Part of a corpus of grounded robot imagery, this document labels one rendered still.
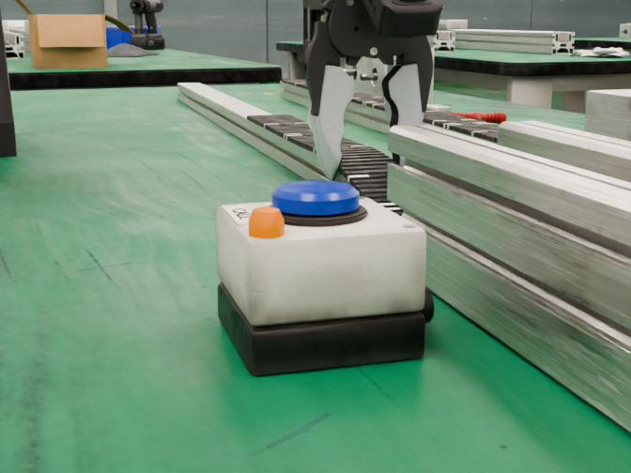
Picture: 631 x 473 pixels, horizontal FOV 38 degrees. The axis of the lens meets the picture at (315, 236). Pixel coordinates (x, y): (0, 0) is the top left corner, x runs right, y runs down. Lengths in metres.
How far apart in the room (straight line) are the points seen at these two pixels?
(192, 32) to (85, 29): 9.16
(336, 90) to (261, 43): 11.41
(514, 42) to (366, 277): 3.58
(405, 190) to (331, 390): 0.18
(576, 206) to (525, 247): 0.05
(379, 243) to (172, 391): 0.11
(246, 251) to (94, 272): 0.20
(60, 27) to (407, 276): 2.39
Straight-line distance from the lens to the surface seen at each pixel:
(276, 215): 0.38
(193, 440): 0.34
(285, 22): 12.23
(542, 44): 3.78
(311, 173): 0.83
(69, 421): 0.37
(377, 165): 0.74
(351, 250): 0.39
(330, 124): 0.73
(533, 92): 3.23
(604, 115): 0.70
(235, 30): 12.02
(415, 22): 0.66
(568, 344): 0.38
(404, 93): 0.74
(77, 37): 2.73
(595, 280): 0.36
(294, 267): 0.38
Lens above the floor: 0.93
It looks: 14 degrees down
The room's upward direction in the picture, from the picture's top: straight up
